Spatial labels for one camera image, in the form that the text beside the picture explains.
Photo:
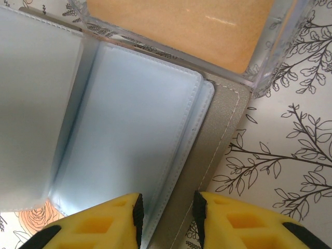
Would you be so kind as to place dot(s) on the floral patterned table cover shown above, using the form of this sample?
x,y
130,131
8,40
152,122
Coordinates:
x,y
285,142

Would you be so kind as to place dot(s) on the orange plastic card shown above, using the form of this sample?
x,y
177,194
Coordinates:
x,y
181,33

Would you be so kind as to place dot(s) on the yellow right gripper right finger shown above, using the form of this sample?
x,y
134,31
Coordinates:
x,y
246,228

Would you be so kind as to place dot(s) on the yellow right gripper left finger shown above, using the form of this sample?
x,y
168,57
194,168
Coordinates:
x,y
90,228

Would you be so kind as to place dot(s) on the clear plastic tray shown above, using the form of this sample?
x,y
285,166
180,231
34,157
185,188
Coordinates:
x,y
280,52

